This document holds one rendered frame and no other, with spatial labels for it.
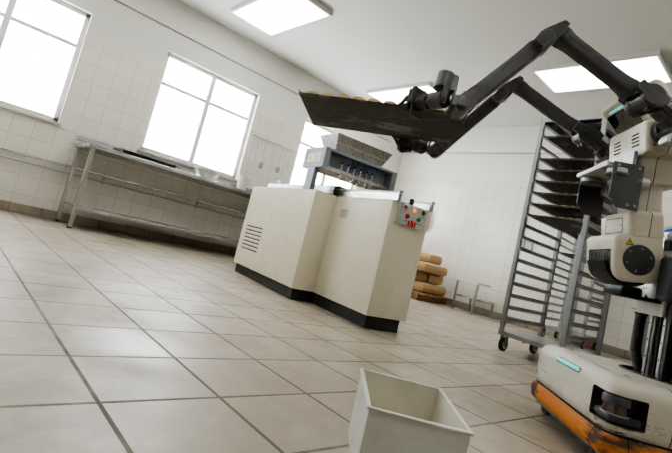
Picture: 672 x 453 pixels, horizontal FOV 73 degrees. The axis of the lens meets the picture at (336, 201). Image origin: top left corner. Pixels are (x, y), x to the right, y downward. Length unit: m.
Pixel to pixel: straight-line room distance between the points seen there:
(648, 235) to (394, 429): 1.20
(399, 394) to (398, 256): 1.80
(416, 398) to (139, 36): 5.61
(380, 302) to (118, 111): 4.18
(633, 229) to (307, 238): 2.22
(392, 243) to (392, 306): 0.41
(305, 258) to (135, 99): 3.49
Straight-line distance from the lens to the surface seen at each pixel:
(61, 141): 5.94
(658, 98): 1.82
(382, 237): 2.95
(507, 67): 1.65
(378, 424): 1.02
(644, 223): 1.89
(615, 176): 1.85
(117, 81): 6.13
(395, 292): 3.06
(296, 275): 3.42
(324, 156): 3.46
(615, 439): 1.68
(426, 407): 1.33
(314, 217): 3.43
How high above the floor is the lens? 0.45
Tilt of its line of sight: 6 degrees up
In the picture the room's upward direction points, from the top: 14 degrees clockwise
